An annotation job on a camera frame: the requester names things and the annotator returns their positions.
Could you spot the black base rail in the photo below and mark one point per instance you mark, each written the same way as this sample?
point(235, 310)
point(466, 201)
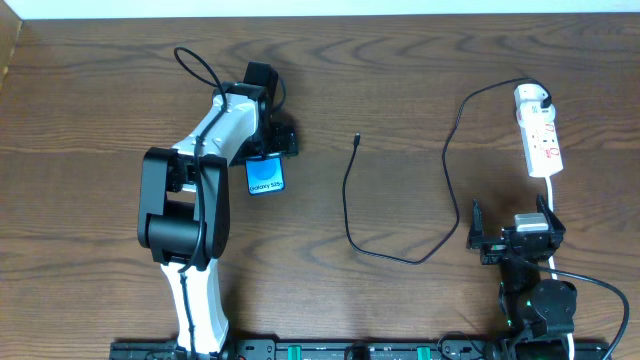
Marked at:
point(267, 349)

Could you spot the white charger plug adapter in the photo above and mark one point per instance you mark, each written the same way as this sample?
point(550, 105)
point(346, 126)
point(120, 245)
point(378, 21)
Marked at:
point(529, 100)

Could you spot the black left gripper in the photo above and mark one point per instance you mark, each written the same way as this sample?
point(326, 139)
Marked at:
point(282, 143)

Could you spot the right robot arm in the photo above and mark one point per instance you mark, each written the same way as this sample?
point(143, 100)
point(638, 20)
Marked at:
point(539, 311)

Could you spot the blue Samsung Galaxy smartphone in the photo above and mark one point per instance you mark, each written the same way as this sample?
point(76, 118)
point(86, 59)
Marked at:
point(265, 176)

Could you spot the white power strip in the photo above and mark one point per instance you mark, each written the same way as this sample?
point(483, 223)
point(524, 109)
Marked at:
point(540, 143)

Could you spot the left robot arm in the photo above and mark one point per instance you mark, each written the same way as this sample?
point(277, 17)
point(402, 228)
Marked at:
point(184, 207)

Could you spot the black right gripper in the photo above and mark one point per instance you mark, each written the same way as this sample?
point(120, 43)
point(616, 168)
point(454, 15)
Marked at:
point(515, 241)

